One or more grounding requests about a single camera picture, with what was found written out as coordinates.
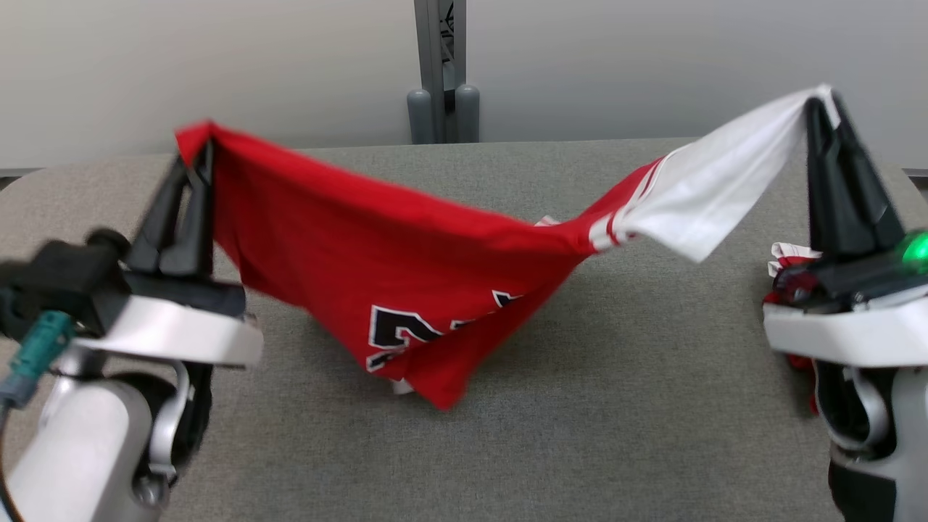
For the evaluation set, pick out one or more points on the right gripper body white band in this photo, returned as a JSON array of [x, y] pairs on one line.
[[841, 326]]

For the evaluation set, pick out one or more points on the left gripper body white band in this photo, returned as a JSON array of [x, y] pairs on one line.
[[181, 326]]

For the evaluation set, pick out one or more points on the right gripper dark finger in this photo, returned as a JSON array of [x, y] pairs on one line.
[[826, 203], [870, 217]]

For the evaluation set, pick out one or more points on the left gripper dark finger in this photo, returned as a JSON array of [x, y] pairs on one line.
[[161, 225], [197, 239]]

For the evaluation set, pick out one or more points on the red Bulls jersey white trim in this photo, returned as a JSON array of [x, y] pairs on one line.
[[348, 254]]

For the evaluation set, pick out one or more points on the red shorts white side stripe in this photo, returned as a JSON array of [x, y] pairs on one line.
[[790, 257]]

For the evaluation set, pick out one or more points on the grey metal post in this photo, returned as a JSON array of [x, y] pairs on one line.
[[444, 72]]

